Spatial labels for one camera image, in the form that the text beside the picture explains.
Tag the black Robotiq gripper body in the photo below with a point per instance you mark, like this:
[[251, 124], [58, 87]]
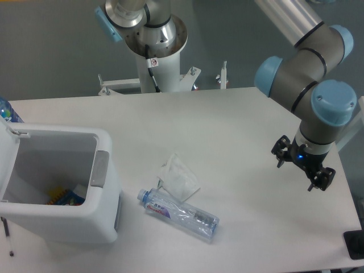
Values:
[[310, 162]]

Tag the white levelling foot bracket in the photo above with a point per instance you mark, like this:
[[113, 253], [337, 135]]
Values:
[[222, 78]]

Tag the black pen on table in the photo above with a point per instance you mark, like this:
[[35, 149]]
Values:
[[7, 236]]

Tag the clear plastic water bottle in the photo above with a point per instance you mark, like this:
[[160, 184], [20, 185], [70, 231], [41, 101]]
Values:
[[181, 214]]

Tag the black device at table edge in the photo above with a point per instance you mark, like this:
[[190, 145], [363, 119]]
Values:
[[354, 243]]

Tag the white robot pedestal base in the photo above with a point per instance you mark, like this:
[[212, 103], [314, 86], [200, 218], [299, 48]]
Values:
[[157, 54]]

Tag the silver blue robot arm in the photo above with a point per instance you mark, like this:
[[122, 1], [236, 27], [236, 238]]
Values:
[[299, 84]]

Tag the colourful trash inside can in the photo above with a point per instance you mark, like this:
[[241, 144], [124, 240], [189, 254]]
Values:
[[69, 197]]

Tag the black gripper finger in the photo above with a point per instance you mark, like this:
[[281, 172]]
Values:
[[321, 179], [282, 150]]

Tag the white plastic trash can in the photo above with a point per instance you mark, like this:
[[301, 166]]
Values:
[[36, 158]]

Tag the white plastic bag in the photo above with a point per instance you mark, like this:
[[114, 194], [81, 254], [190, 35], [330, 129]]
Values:
[[177, 179]]

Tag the blue labelled bottle at edge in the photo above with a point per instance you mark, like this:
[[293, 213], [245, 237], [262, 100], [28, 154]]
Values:
[[8, 113]]

